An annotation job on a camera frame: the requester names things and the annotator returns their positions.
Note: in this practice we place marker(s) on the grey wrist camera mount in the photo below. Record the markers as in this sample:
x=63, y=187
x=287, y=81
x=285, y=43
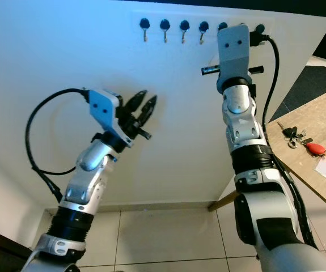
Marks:
x=235, y=51
x=103, y=110

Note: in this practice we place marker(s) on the red key fob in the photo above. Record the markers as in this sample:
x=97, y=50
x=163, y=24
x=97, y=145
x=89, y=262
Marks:
x=316, y=148

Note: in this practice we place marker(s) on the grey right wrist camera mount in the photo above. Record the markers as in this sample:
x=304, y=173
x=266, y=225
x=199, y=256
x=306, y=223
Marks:
x=235, y=51

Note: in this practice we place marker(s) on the black knob metal hook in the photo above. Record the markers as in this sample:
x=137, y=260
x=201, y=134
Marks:
x=144, y=23
x=221, y=25
x=203, y=25
x=184, y=25
x=164, y=24
x=260, y=28

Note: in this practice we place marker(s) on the white hook rail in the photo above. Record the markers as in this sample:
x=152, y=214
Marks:
x=154, y=18

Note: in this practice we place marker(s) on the black floor mat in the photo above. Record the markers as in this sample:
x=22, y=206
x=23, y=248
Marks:
x=307, y=88

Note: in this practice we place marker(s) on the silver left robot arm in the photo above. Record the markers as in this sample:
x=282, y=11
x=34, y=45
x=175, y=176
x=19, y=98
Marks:
x=89, y=164

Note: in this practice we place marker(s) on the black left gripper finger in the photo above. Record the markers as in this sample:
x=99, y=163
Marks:
x=135, y=100
x=147, y=111

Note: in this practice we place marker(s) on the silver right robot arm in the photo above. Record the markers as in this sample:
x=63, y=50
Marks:
x=248, y=130

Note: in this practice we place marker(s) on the black key bunch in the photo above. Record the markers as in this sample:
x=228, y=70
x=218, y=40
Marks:
x=289, y=132

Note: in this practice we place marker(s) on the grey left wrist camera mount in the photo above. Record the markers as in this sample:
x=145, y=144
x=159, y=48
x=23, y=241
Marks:
x=103, y=110

